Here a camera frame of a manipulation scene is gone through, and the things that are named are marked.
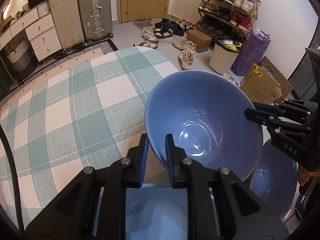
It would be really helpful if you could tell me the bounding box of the blue bowl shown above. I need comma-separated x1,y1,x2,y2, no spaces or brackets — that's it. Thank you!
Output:
145,70,263,180
125,184,188,239
251,139,297,220

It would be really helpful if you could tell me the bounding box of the blue bowl back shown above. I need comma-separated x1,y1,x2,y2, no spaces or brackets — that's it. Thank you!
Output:
125,184,188,239

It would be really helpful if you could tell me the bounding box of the right hand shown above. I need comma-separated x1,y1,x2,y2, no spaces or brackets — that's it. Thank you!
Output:
297,165,320,186

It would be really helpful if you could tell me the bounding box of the open cardboard box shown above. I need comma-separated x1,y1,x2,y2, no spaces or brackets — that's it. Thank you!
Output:
240,63,282,105

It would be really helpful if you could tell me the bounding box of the white trash bin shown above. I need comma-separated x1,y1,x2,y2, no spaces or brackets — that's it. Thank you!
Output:
209,38,240,75

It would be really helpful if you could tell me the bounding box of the purple bag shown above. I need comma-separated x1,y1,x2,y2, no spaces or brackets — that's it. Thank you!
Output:
231,28,271,76

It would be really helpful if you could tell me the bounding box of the green checked tablecloth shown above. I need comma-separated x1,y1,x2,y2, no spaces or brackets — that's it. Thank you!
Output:
1,47,177,225

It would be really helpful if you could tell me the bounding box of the small brown cardboard box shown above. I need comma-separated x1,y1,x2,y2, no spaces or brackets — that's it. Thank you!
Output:
187,30,212,53

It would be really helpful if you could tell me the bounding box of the dotted patterned rug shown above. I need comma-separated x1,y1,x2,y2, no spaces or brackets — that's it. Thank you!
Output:
1,39,119,108

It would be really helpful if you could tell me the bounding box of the wooden shoe rack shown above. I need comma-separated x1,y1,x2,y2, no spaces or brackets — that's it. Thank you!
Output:
195,0,261,50

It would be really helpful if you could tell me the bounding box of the woven laundry basket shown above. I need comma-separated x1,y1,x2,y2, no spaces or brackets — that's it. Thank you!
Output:
7,38,38,80

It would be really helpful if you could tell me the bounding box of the white drawer unit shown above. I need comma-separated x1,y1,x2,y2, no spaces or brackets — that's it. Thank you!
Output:
25,14,62,61

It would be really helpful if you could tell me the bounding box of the silver aluminium suitcase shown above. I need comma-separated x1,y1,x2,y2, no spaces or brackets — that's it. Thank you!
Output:
78,0,113,44

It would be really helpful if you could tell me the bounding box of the beige suitcase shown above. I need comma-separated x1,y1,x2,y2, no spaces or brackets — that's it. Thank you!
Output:
49,0,85,50

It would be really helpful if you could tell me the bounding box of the white dressing desk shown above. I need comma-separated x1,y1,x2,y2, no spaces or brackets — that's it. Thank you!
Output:
0,0,51,86

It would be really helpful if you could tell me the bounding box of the oval white mirror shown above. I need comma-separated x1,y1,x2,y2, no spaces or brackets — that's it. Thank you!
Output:
1,0,28,20

